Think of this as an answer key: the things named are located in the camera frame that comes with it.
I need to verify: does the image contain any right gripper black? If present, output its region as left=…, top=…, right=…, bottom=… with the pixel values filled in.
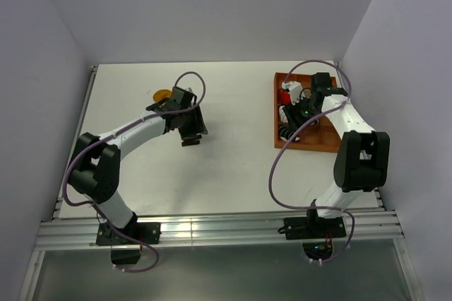
left=282, top=94, right=321, bottom=134

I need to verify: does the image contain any black white striped sock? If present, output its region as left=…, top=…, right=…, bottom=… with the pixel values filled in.
left=278, top=124, right=294, bottom=142

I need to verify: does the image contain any mustard yellow sock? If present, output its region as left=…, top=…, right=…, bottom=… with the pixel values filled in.
left=153, top=89, right=172, bottom=102

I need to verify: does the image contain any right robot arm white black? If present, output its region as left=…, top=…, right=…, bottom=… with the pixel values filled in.
left=280, top=73, right=390, bottom=237

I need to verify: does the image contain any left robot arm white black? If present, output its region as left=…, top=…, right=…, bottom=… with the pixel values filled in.
left=67, top=86, right=208, bottom=244

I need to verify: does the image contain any white grey striped rolled sock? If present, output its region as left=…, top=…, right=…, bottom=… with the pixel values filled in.
left=278, top=105, right=288, bottom=123

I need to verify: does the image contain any red rolled sock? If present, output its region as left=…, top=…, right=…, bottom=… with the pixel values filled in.
left=278, top=89, right=291, bottom=105

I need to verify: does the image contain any orange compartment tray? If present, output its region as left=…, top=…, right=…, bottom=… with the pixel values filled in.
left=273, top=72, right=340, bottom=153

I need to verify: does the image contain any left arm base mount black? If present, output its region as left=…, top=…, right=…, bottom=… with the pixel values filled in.
left=95, top=222, right=161, bottom=267

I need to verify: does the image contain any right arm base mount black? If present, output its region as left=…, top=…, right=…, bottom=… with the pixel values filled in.
left=278, top=216, right=347, bottom=261

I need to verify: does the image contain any aluminium front rail frame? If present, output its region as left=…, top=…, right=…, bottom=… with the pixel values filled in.
left=19, top=208, right=424, bottom=300

